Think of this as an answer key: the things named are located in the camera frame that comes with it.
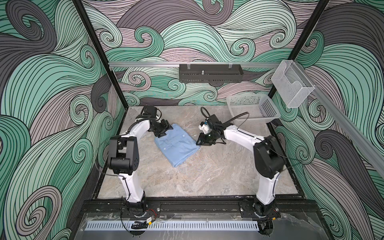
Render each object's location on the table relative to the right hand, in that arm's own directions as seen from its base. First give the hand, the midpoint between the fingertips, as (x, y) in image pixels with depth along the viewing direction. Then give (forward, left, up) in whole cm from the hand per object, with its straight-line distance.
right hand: (198, 143), depth 89 cm
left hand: (+9, +17, +3) cm, 20 cm away
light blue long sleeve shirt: (+1, +13, -5) cm, 14 cm away
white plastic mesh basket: (+38, -52, -9) cm, 65 cm away
